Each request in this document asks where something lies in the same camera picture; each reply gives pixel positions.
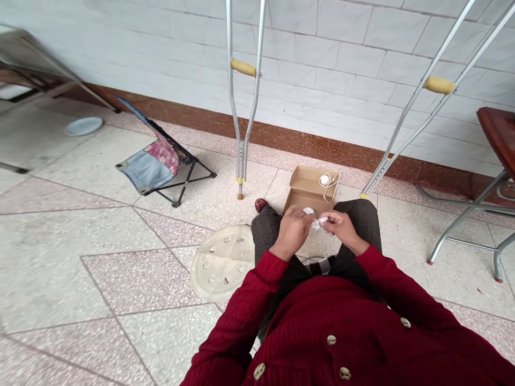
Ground aluminium crutch with yellow grip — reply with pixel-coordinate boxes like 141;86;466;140
225;0;269;202
359;0;515;201

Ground person's right hand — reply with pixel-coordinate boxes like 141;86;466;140
319;210;371;257

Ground small folding fabric chair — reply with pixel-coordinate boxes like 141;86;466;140
115;95;218;209

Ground white shallow basin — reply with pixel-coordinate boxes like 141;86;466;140
64;116;104;137

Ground open cardboard box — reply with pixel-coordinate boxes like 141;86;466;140
282;165;342;218

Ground person's left hand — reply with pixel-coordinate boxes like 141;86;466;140
268;204;313;263

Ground round white plastic stool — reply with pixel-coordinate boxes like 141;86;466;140
189;224;256;302

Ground person's body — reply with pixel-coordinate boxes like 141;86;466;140
241;257;515;386

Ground person's legs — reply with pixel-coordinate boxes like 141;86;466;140
250;197;383;346

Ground white string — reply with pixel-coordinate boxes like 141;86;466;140
321;173;342;204

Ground wooden table with metal legs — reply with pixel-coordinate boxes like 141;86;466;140
414;106;515;285

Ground metal frame folding bed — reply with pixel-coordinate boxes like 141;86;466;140
0;23;122;115

